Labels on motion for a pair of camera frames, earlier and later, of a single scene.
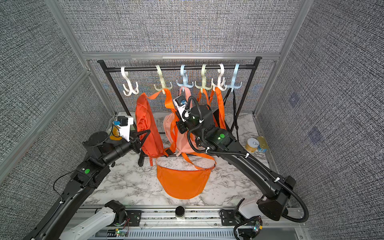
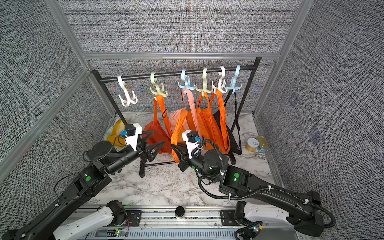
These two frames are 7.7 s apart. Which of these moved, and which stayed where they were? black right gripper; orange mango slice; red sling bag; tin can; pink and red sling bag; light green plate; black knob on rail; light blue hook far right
Moved: red sling bag; black right gripper; pink and red sling bag
Stayed: orange mango slice; light blue hook far right; light green plate; tin can; black knob on rail
